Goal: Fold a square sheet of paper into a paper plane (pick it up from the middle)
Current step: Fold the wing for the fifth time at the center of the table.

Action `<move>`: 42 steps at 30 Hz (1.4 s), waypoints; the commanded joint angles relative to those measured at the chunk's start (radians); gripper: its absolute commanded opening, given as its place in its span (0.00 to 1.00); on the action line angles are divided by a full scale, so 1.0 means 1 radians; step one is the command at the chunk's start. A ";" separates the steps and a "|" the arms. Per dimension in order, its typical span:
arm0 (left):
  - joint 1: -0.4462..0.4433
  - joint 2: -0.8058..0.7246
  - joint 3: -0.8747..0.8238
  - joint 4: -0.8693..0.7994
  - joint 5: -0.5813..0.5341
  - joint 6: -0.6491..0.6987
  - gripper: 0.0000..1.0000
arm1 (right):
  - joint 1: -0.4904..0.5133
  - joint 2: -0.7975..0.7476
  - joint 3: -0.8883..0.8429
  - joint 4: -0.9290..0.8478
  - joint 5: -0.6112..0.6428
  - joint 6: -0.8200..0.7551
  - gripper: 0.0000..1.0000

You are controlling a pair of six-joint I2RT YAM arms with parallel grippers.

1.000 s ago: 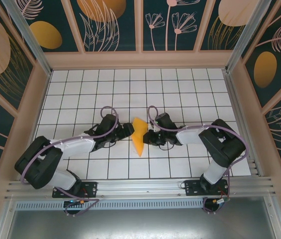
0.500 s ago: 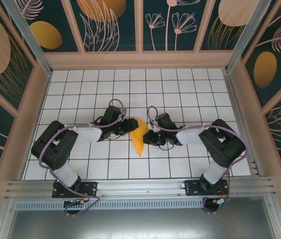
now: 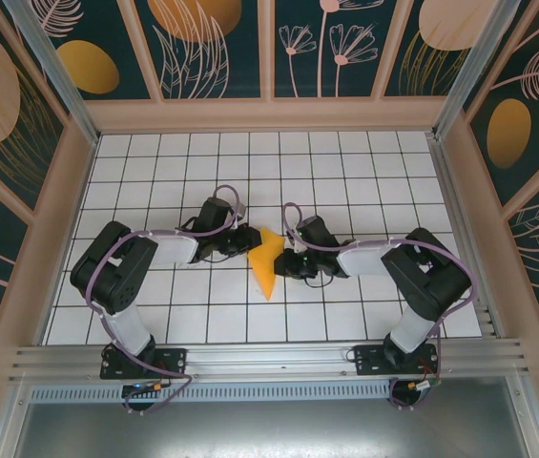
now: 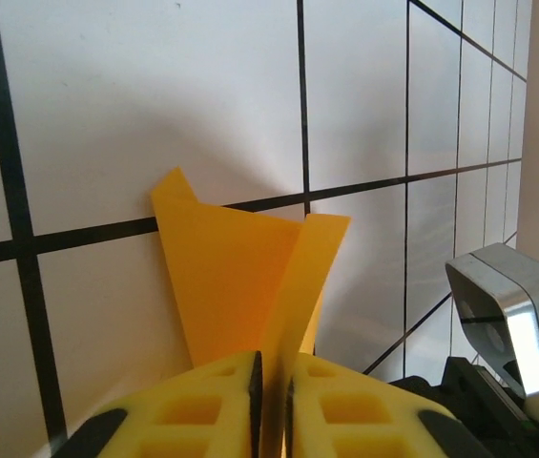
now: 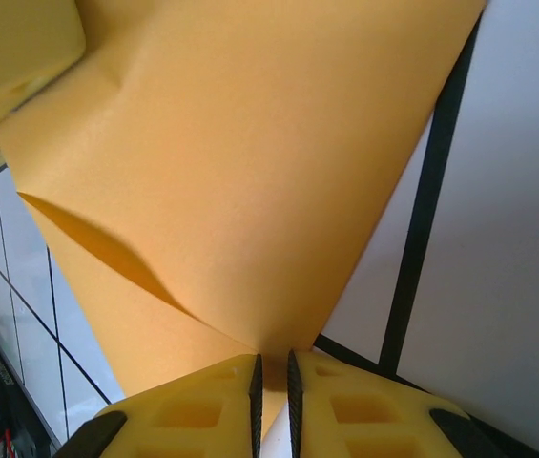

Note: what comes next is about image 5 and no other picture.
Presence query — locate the right gripper cream left finger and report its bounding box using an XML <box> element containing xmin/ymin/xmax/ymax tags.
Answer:
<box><xmin>61</xmin><ymin>352</ymin><xmax>263</xmax><ymax>458</ymax></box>

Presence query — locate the right gripper cream right finger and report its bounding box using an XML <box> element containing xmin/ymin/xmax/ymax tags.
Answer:
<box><xmin>287</xmin><ymin>349</ymin><xmax>539</xmax><ymax>458</ymax></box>

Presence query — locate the orange paper sheet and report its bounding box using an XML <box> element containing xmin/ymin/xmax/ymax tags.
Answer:
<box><xmin>0</xmin><ymin>0</ymin><xmax>489</xmax><ymax>445</ymax></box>

